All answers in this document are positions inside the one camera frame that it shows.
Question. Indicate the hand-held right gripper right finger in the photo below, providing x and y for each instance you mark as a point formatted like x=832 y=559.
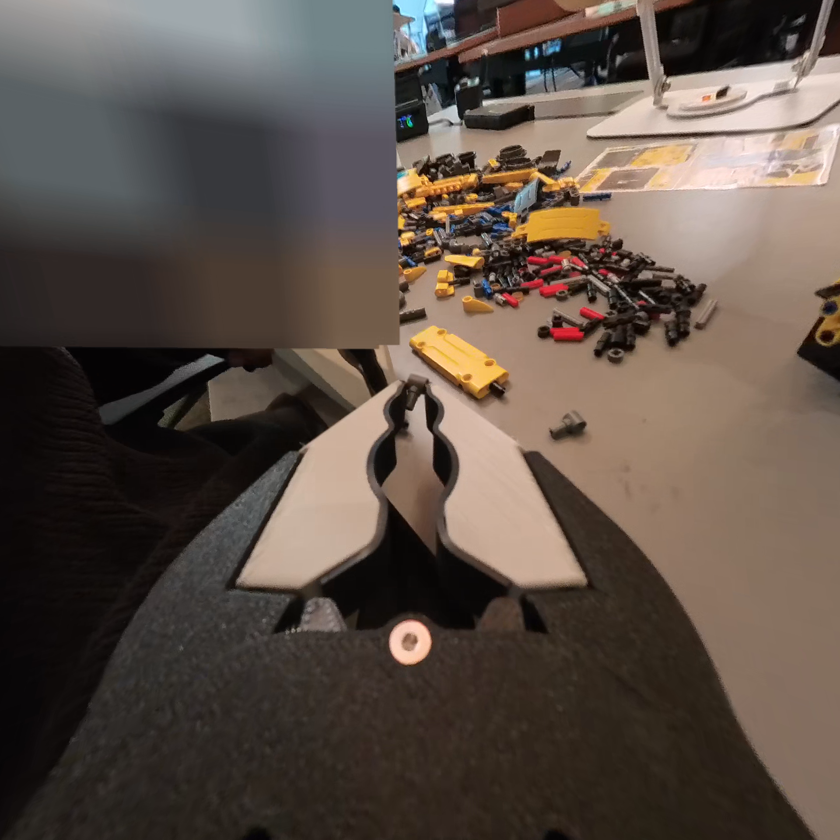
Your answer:
x=499 y=512

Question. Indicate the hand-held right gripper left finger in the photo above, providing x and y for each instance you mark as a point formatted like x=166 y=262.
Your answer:
x=315 y=512

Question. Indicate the small grey toy pin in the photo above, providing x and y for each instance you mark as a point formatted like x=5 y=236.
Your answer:
x=415 y=387

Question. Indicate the small grey toy connector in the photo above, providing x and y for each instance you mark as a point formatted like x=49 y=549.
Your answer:
x=569 y=425

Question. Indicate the yellow rectangular toy panel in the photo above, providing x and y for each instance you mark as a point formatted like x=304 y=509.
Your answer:
x=459 y=359

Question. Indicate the small yellow toy wedge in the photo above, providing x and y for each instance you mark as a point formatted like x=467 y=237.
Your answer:
x=474 y=304

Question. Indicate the pile of toy building pieces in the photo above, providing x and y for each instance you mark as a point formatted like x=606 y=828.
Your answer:
x=577 y=275

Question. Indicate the short grey toy axle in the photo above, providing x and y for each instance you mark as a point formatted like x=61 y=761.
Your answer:
x=706 y=313

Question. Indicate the black and yellow toy assembly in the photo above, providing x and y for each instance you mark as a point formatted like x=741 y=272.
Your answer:
x=823 y=341

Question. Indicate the flat black box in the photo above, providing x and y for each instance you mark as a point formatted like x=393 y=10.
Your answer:
x=499 y=117

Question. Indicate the black device with display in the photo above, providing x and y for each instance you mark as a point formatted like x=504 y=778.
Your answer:
x=410 y=121

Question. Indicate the printed instruction booklet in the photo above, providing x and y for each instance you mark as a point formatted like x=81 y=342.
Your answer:
x=709 y=161

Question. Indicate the white monitor stand base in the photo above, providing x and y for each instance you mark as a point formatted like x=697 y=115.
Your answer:
x=722 y=111

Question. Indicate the wooden desk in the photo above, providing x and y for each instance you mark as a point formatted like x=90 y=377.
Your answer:
x=558 y=33

